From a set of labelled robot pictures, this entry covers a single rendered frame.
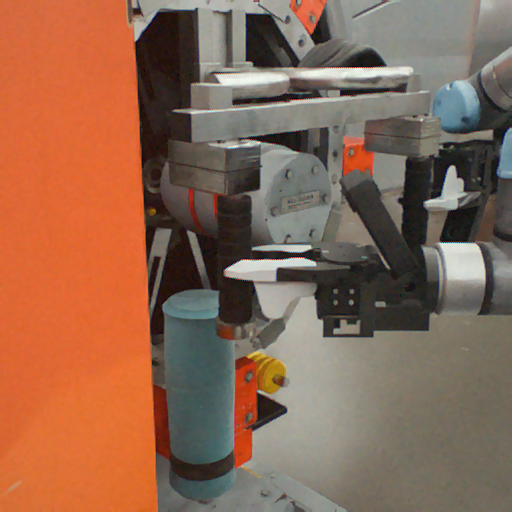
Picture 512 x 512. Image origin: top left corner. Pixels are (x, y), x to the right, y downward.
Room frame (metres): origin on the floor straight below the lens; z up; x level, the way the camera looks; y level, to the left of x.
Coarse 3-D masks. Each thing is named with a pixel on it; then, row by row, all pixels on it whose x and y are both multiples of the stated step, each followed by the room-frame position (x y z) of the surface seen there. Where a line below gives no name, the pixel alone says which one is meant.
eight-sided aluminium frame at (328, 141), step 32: (160, 0) 0.86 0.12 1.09; (192, 0) 0.90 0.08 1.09; (224, 0) 0.94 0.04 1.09; (256, 0) 0.99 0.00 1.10; (288, 0) 1.02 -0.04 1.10; (256, 32) 1.05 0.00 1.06; (288, 32) 1.03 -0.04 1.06; (288, 64) 1.09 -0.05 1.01; (320, 96) 1.09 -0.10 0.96; (320, 128) 1.11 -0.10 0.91; (320, 160) 1.11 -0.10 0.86; (256, 320) 1.01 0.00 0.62; (160, 352) 0.85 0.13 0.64; (160, 384) 0.85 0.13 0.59
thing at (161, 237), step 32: (160, 32) 1.20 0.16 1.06; (256, 64) 1.13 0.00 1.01; (160, 96) 0.99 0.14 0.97; (160, 128) 0.99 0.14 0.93; (160, 224) 0.99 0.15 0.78; (160, 256) 0.98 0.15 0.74; (192, 256) 1.03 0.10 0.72; (160, 288) 1.15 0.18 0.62; (192, 288) 1.13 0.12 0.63; (160, 320) 1.02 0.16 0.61
